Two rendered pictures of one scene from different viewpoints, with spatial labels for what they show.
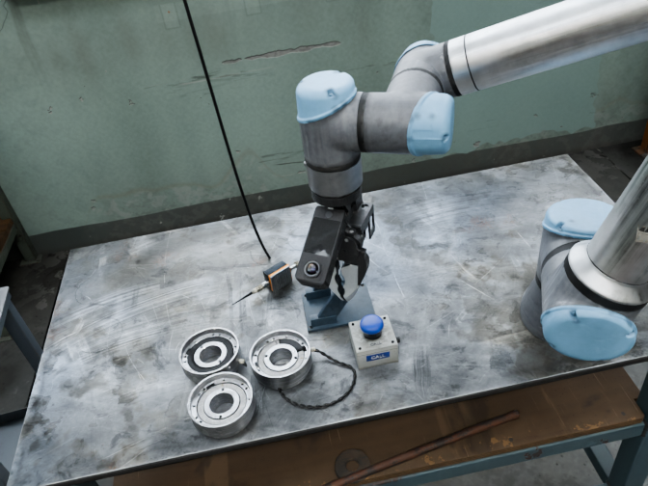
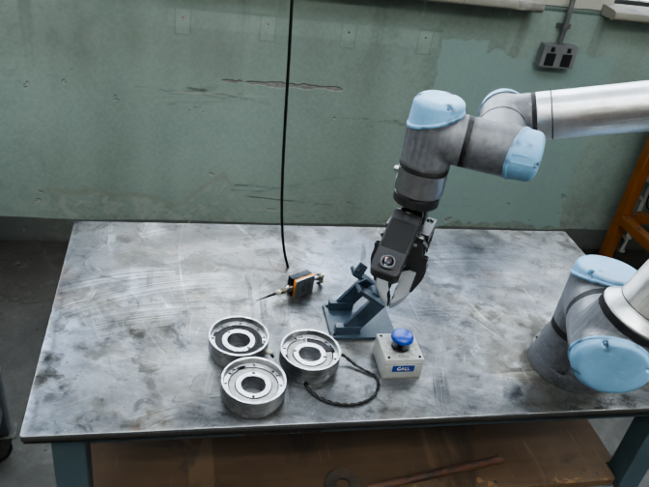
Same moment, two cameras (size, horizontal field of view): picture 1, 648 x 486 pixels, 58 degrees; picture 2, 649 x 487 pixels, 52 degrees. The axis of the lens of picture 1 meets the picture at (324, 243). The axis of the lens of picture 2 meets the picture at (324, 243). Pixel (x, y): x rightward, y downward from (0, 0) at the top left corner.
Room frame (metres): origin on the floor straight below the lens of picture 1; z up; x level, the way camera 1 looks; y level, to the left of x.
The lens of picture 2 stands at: (-0.18, 0.27, 1.60)
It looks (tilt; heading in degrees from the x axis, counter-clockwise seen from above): 32 degrees down; 349
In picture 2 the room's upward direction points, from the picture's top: 9 degrees clockwise
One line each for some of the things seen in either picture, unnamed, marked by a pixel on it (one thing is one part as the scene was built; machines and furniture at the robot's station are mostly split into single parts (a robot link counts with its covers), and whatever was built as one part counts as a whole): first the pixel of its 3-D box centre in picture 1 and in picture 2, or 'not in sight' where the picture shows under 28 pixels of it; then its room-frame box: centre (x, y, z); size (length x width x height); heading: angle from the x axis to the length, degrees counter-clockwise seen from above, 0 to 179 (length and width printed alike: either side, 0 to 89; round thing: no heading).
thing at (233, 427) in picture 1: (223, 406); (253, 387); (0.59, 0.20, 0.82); 0.10 x 0.10 x 0.04
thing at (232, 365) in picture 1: (211, 357); (238, 343); (0.69, 0.22, 0.82); 0.10 x 0.10 x 0.04
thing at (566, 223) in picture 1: (580, 245); (599, 297); (0.68, -0.40, 0.97); 0.13 x 0.12 x 0.14; 160
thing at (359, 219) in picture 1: (341, 216); (410, 223); (0.69, -0.03, 1.09); 0.09 x 0.08 x 0.12; 153
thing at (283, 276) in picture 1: (280, 278); (303, 285); (0.87, 0.10, 0.82); 0.05 x 0.02 x 0.04; 124
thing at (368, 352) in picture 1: (376, 340); (401, 355); (0.67, -0.06, 0.82); 0.08 x 0.07 x 0.05; 94
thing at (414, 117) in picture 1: (409, 117); (500, 145); (0.66, -0.13, 1.24); 0.11 x 0.11 x 0.08; 70
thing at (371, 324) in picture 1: (372, 331); (400, 344); (0.67, -0.06, 0.85); 0.04 x 0.04 x 0.05
